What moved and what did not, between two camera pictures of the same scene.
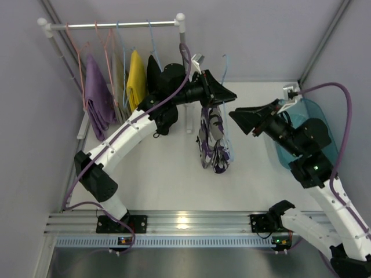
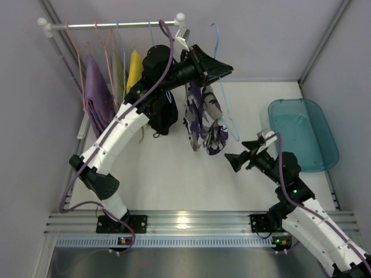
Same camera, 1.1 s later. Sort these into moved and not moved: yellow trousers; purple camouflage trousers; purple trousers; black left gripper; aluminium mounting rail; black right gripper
Moved: black left gripper; black right gripper; purple camouflage trousers
Not moved: yellow trousers; purple trousers; aluminium mounting rail
